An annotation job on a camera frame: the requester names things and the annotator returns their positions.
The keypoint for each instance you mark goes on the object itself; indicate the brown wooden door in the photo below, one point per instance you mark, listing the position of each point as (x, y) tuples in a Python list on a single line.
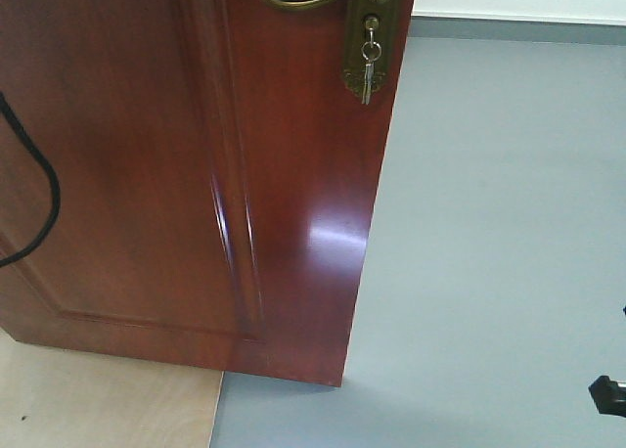
[(217, 179)]

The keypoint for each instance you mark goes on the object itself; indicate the hanging silver keys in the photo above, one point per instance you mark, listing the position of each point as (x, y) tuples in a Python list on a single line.
[(369, 66)]

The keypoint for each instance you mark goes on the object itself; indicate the brass handle back plate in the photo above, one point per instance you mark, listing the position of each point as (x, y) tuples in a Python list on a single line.
[(359, 14)]

